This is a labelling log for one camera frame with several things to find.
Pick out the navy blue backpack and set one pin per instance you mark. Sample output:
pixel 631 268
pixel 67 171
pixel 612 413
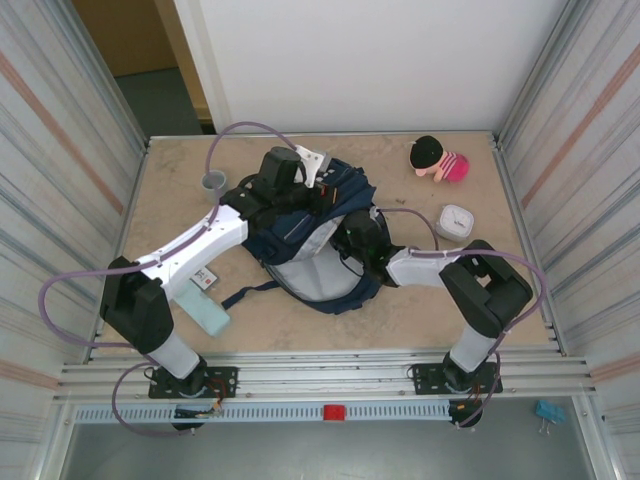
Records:
pixel 310 270

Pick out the light blue pencil case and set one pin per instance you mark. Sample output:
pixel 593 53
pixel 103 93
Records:
pixel 210 315

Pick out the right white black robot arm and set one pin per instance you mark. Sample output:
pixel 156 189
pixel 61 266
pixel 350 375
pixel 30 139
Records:
pixel 487 285

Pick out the grey plastic cup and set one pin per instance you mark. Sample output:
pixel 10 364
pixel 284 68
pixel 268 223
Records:
pixel 212 187

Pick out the white square box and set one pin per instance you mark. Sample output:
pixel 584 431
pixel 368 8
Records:
pixel 455 222

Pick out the pink plush doll black hair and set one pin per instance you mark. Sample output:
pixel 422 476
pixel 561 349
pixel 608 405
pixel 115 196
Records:
pixel 450 165

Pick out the red block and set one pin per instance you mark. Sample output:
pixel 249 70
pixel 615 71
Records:
pixel 334 412

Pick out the brown wooden door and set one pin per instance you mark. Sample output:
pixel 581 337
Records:
pixel 135 35

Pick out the blue binder clip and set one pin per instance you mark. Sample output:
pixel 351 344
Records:
pixel 550 411

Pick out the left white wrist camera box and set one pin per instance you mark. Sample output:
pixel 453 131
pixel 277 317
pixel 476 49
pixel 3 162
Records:
pixel 312 167

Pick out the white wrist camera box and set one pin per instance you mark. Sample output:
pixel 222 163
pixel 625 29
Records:
pixel 376 212
pixel 312 167

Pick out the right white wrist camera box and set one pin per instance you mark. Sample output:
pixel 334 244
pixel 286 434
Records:
pixel 376 212

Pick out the aluminium mounting rail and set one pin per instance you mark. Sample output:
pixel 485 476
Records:
pixel 325 372

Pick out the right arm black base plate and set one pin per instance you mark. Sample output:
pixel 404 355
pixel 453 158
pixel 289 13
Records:
pixel 430 375

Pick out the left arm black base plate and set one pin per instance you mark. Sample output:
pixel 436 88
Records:
pixel 225 380

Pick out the translucent enclosure side panel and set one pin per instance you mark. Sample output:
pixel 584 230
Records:
pixel 590 150
pixel 50 175

